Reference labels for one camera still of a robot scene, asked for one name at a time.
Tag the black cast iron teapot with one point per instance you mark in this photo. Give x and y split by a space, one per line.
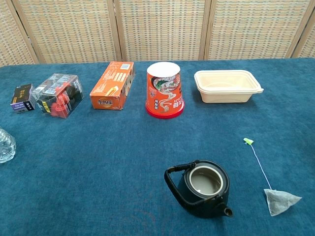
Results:
197 207

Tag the orange instant noodle cup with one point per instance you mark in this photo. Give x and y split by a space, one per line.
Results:
163 98

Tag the orange cardboard box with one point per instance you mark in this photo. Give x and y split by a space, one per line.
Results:
108 93

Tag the beige plastic food container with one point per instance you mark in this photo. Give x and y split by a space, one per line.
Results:
221 96

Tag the blue table carpet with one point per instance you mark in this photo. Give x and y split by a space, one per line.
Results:
98 159

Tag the woven wooden folding screen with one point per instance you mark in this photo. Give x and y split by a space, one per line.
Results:
160 29

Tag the clear box with red items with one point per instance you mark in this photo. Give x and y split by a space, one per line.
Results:
59 103

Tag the small black purple box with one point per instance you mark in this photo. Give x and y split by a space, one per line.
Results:
21 98

